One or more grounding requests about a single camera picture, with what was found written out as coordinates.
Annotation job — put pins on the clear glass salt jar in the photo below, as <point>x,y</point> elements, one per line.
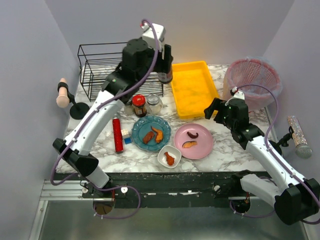
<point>154,104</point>

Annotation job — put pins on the beige handle on black stand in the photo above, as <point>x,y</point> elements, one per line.
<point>78,109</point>

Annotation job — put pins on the grey cap salt grinder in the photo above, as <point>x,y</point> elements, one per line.
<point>128,108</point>

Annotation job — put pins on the pink mesh waste basket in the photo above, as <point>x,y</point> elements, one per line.
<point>260,79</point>

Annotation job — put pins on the pink round plate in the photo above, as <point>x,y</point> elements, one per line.
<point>204,145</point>

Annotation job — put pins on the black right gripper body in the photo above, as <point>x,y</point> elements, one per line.
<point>219,113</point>

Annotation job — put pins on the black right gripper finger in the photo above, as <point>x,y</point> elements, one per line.
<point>208,112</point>
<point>220,107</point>

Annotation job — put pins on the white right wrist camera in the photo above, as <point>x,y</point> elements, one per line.
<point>236,93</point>

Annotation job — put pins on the dark sauce glass bottle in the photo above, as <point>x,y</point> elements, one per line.
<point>165,78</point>

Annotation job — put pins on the black wire rack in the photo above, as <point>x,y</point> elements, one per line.
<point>98,60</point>

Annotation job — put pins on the salmon slice toy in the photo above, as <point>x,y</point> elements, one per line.
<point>189,144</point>

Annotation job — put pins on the fried chicken drumstick toy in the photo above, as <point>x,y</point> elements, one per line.
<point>169,159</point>

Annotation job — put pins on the octopus tentacle toy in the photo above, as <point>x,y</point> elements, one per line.
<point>192,136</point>

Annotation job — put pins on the blue toy brick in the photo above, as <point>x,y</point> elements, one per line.
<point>127,140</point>

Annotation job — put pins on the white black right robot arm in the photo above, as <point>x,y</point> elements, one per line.
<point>293,197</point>

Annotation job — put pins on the black mounting base rail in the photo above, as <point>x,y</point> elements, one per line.
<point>166,189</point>

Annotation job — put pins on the glitter microphone on stand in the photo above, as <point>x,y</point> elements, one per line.
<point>295,133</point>

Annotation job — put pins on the brown grilled meat toy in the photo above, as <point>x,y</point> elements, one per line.
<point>149,136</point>

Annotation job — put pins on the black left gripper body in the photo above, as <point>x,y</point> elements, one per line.
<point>165,61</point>

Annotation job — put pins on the teal glass plate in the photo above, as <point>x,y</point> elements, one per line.
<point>143,126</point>

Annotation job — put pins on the red lid sauce jar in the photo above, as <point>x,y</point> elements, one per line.
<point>139,105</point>

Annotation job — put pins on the aluminium extrusion rail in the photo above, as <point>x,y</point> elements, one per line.
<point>70,190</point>

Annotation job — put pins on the red cylindrical can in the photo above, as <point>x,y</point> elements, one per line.
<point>117,135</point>

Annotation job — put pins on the white toy brick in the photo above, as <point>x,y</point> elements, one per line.
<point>125,133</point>

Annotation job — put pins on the small white square dish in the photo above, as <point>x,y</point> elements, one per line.
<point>174,152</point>

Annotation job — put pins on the yellow plastic tray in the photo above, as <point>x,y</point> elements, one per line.
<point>193,88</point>

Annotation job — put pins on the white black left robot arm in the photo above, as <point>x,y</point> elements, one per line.
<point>116,91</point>

